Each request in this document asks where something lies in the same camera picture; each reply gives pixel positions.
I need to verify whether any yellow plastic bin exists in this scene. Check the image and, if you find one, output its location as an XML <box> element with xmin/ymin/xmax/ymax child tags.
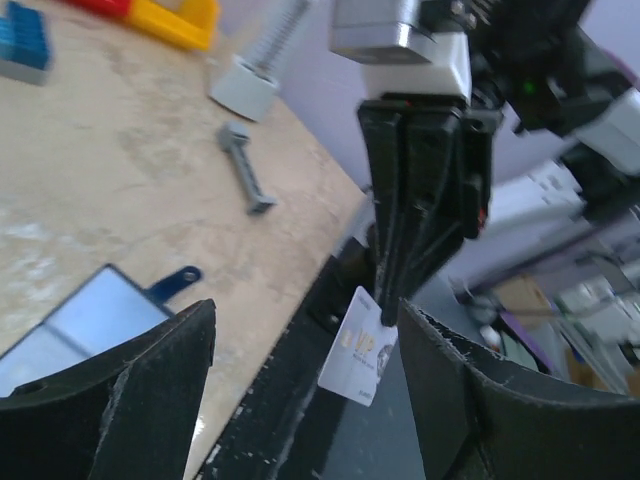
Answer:
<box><xmin>125</xmin><ymin>0</ymin><xmax>220</xmax><ymax>50</ymax></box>

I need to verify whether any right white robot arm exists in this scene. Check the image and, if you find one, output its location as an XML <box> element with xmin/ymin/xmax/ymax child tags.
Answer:
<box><xmin>358</xmin><ymin>1</ymin><xmax>639</xmax><ymax>327</ymax></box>

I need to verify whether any white metronome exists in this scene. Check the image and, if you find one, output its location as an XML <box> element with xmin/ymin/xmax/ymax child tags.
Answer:
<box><xmin>208</xmin><ymin>1</ymin><xmax>316</xmax><ymax>122</ymax></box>

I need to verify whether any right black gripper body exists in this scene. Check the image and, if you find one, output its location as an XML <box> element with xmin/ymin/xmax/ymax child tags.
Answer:
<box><xmin>449</xmin><ymin>104</ymin><xmax>503</xmax><ymax>240</ymax></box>

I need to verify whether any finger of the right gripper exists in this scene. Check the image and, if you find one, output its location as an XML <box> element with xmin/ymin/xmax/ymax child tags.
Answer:
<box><xmin>358</xmin><ymin>100</ymin><xmax>415</xmax><ymax>323</ymax></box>
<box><xmin>397</xmin><ymin>107</ymin><xmax>467</xmax><ymax>298</ymax></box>

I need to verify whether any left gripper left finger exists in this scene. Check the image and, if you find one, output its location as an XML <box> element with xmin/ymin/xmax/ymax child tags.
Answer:
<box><xmin>1</xmin><ymin>299</ymin><xmax>216</xmax><ymax>479</ymax></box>

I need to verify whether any blue toy brick block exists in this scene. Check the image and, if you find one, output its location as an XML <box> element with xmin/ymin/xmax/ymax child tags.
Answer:
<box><xmin>1</xmin><ymin>1</ymin><xmax>53</xmax><ymax>86</ymax></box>

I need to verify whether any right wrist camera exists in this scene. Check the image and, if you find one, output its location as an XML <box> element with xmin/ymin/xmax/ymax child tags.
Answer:
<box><xmin>330</xmin><ymin>0</ymin><xmax>475</xmax><ymax>102</ymax></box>

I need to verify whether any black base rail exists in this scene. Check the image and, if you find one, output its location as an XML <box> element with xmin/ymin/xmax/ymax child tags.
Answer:
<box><xmin>199</xmin><ymin>238</ymin><xmax>425</xmax><ymax>480</ymax></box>

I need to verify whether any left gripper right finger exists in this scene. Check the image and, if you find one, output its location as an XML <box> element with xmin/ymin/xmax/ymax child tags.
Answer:
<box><xmin>398</xmin><ymin>302</ymin><xmax>639</xmax><ymax>479</ymax></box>

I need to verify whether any red plastic bin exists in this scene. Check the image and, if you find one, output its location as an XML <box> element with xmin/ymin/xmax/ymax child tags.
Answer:
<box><xmin>67</xmin><ymin>0</ymin><xmax>132</xmax><ymax>19</ymax></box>

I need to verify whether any white card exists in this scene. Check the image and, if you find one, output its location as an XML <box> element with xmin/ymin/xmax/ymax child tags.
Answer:
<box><xmin>317</xmin><ymin>286</ymin><xmax>398</xmax><ymax>407</ymax></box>

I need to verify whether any navy blue card holder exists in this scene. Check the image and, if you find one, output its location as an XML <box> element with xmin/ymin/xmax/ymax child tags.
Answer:
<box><xmin>1</xmin><ymin>264</ymin><xmax>203</xmax><ymax>397</ymax></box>

